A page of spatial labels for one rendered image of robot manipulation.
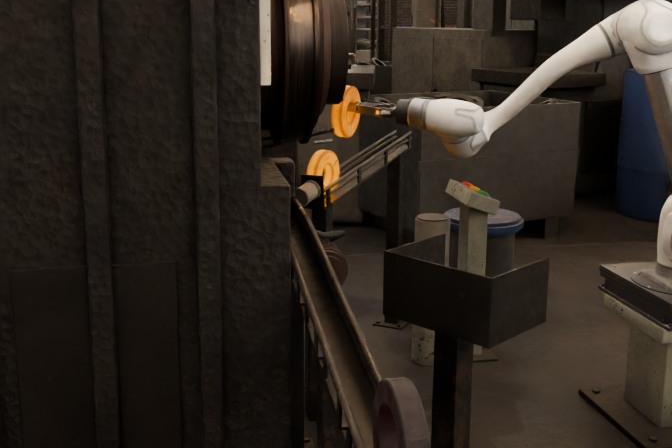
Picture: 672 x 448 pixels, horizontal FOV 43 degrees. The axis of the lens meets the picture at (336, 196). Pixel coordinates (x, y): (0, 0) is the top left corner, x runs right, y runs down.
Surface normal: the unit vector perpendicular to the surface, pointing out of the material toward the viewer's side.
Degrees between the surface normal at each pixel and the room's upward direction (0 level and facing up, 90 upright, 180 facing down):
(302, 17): 71
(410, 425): 42
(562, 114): 90
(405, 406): 28
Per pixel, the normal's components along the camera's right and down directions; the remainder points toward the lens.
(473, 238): 0.18, 0.21
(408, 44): -0.86, 0.10
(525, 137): 0.43, 0.19
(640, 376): -0.98, 0.04
